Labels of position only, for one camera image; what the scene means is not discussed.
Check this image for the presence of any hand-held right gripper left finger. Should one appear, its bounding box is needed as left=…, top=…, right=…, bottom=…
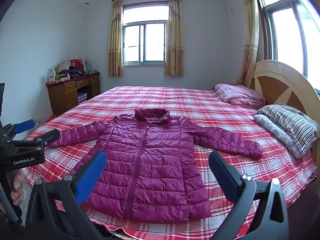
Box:
left=24, top=151, right=108, bottom=240

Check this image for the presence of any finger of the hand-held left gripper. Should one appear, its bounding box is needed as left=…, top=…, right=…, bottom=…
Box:
left=32, top=129, right=61, bottom=146
left=13, top=119, right=36, bottom=134

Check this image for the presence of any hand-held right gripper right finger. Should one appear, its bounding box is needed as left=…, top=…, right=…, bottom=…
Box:
left=208, top=151, right=290, bottom=240

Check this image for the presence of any magenta quilted puffer jacket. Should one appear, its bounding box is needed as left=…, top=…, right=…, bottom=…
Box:
left=46, top=108, right=263, bottom=223

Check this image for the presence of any pile of clothes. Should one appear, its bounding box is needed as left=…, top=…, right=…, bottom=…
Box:
left=55, top=60, right=87, bottom=80

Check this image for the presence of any person's left hand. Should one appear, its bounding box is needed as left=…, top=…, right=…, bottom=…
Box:
left=11, top=171, right=25, bottom=206

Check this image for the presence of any brown wooden desk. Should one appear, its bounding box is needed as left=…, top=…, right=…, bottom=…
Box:
left=45, top=72, right=101, bottom=117

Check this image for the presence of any red plaid bed sheet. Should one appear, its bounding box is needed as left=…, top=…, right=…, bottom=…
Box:
left=20, top=85, right=318, bottom=240

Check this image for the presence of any grey floral pillow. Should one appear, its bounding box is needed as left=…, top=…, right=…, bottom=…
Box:
left=253, top=114, right=302, bottom=159

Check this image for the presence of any red bag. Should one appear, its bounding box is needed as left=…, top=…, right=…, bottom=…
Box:
left=70, top=58, right=84, bottom=69

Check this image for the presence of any folded pink quilt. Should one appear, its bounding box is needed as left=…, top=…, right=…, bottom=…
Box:
left=214, top=83, right=266, bottom=109

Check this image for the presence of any striped pillow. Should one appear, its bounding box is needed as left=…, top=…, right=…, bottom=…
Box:
left=257, top=103, right=320, bottom=157

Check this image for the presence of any wooden bed headboard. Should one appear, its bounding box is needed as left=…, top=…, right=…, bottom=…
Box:
left=250, top=59, right=320, bottom=135

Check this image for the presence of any yellow patterned curtain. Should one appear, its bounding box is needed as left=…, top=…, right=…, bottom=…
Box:
left=164, top=0, right=184, bottom=77
left=107, top=0, right=124, bottom=77

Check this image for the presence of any sliding glass window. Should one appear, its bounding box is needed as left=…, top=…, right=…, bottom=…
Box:
left=122, top=3, right=169, bottom=67

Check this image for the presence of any long yellow floral curtain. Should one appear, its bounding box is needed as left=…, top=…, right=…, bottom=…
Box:
left=235, top=0, right=262, bottom=88

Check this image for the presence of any large dark-framed window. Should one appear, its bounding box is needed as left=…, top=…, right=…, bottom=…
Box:
left=255, top=0, right=320, bottom=90

